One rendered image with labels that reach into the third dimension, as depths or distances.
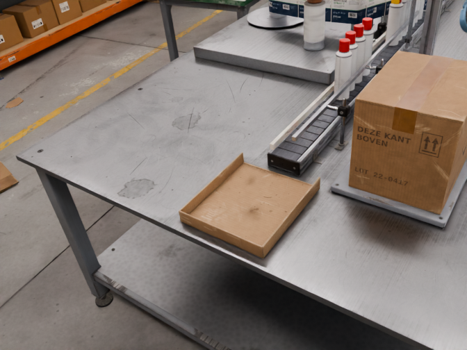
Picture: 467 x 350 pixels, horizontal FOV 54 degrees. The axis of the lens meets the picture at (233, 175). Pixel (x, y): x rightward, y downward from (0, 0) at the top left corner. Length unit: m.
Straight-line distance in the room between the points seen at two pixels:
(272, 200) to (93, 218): 1.56
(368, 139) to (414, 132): 0.11
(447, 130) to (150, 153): 0.89
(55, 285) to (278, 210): 1.43
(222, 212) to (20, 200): 1.94
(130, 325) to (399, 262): 1.30
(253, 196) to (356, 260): 0.34
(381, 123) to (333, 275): 0.37
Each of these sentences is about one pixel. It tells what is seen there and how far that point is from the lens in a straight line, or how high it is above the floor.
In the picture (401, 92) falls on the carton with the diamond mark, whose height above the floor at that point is 1.12.
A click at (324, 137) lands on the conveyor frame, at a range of 1.43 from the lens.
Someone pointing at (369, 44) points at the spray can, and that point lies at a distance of 1.72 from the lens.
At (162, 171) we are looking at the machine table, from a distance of 1.42.
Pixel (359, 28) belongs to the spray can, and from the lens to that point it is 1.64.
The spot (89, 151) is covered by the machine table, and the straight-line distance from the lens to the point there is 1.61.
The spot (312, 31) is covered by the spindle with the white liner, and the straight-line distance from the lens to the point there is 1.95.
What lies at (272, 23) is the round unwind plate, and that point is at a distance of 2.26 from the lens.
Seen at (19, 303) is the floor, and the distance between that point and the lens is 2.40.
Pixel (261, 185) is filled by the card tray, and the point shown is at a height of 0.83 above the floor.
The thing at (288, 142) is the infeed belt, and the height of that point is 0.88.
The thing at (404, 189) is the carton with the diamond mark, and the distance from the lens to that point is 1.21.
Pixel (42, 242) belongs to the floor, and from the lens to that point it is 2.63.
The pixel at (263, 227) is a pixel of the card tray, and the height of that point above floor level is 0.83.
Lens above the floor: 1.66
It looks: 38 degrees down
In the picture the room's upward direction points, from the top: 7 degrees counter-clockwise
